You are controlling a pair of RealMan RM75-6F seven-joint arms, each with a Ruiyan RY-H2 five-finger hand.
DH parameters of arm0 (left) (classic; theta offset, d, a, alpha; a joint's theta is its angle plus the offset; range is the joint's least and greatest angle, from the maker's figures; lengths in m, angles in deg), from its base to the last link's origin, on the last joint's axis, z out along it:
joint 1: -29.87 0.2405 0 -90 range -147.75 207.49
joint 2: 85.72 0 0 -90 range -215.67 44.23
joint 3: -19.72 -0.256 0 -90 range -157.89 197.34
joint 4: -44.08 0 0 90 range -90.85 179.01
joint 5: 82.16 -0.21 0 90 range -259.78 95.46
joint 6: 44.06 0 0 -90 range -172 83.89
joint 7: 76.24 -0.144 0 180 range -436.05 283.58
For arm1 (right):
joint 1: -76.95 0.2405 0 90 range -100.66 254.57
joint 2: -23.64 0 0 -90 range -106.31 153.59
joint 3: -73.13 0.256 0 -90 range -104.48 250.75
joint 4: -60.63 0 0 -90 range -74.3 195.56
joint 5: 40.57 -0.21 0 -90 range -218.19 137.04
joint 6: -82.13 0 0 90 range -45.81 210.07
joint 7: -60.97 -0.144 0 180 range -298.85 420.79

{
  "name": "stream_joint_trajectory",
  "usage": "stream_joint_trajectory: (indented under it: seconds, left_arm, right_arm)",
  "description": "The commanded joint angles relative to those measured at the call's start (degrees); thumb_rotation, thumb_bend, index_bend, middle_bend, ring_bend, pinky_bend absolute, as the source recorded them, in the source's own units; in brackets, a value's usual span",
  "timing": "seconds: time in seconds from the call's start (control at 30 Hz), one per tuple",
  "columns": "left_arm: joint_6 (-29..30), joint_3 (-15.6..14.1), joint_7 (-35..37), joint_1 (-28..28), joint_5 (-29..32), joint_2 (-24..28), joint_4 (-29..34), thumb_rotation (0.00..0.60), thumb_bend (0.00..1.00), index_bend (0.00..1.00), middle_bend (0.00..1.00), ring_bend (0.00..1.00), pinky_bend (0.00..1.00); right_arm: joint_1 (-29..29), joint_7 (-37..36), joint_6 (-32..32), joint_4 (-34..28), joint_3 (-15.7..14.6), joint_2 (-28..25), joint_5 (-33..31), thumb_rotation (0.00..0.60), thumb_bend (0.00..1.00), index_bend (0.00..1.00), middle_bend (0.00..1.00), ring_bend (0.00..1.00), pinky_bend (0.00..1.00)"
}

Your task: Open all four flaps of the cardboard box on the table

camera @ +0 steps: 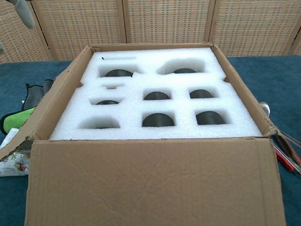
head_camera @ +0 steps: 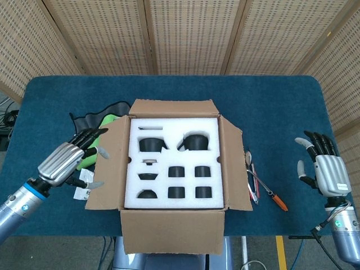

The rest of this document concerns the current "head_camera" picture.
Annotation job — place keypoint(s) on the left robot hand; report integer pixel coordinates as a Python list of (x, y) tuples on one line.
[(60, 164)]

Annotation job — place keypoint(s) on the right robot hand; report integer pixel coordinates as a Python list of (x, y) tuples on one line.
[(332, 174)]

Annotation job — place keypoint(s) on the red cardboard box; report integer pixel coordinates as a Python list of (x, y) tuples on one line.
[(171, 230)]

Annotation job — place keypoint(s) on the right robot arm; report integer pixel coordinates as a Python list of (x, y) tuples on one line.
[(346, 236)]

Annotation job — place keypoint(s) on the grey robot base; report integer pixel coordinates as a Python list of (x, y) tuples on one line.
[(182, 263)]

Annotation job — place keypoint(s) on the green microfiber cloth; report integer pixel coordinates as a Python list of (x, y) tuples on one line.
[(87, 163)]

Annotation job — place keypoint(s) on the white snack bag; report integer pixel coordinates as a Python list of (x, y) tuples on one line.
[(85, 177)]

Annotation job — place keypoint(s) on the grey cloth black trim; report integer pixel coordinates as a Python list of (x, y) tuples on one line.
[(90, 119)]

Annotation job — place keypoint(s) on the red metal tongs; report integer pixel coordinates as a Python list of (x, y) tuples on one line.
[(254, 197)]

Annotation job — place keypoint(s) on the black shallow saucer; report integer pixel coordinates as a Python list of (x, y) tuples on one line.
[(148, 176)]

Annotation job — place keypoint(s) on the black lid beige knob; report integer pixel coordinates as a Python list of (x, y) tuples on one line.
[(150, 161)]

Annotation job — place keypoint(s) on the blue table mat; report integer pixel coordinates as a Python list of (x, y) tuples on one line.
[(267, 112)]

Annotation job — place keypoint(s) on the black tea pitcher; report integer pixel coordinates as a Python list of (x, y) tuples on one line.
[(152, 144)]

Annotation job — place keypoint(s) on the thin tea pick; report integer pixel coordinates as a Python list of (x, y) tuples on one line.
[(152, 128)]

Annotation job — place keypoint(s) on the white foam insert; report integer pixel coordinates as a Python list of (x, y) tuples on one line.
[(174, 157)]

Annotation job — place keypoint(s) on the white pole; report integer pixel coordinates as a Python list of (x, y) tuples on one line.
[(244, 250)]

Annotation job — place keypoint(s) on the black tea cup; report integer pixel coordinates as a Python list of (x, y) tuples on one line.
[(203, 192), (202, 171), (176, 192)]

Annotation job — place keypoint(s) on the black teapot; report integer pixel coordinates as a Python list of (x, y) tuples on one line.
[(195, 143)]

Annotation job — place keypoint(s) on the woven bamboo folding screen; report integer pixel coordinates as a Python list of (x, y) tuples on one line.
[(194, 33)]

